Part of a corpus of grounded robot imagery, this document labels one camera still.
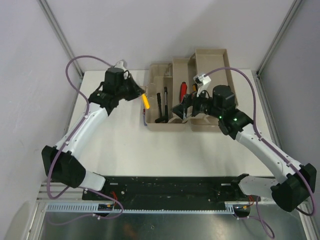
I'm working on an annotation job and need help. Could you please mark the translucent brown plastic toolbox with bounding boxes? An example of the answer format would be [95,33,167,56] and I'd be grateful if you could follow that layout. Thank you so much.
[145,49,235,132]

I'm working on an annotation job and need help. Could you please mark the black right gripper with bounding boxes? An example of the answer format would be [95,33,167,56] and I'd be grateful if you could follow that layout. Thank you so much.
[170,84,223,121]

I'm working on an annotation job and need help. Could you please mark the white slotted cable duct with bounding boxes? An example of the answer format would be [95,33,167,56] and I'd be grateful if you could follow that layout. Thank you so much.
[46,202,249,214]

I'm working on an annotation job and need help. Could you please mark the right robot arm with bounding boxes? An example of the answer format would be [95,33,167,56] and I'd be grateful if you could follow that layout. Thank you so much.
[172,85,317,212]

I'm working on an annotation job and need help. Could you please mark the left aluminium frame post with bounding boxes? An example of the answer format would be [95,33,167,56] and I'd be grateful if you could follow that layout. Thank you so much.
[36,0,85,78]

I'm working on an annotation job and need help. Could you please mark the aluminium front rail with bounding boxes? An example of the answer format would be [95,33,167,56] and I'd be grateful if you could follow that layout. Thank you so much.
[36,182,307,203]

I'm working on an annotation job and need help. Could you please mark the aluminium frame post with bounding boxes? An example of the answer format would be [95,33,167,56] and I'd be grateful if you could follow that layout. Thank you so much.
[256,0,305,76]
[36,0,85,78]

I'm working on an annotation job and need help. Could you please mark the right aluminium frame post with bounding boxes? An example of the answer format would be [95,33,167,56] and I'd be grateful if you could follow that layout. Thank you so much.
[256,0,305,76]

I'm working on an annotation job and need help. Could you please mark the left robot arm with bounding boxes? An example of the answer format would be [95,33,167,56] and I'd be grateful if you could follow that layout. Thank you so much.
[41,65,145,200]

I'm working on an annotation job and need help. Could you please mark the black T-handle wrench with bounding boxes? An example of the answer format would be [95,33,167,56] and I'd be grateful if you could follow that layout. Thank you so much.
[155,92,168,124]

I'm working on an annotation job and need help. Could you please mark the yellow black handled tool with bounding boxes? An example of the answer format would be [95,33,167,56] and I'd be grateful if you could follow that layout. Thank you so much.
[141,93,150,110]

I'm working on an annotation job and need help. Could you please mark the red handled tool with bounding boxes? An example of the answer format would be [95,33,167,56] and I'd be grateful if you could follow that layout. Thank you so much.
[179,81,188,103]

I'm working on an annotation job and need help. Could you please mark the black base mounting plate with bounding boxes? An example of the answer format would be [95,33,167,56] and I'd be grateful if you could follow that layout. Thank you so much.
[82,176,296,208]

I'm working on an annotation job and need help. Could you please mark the black pen tool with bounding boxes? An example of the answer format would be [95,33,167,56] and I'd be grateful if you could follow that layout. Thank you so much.
[164,86,169,123]

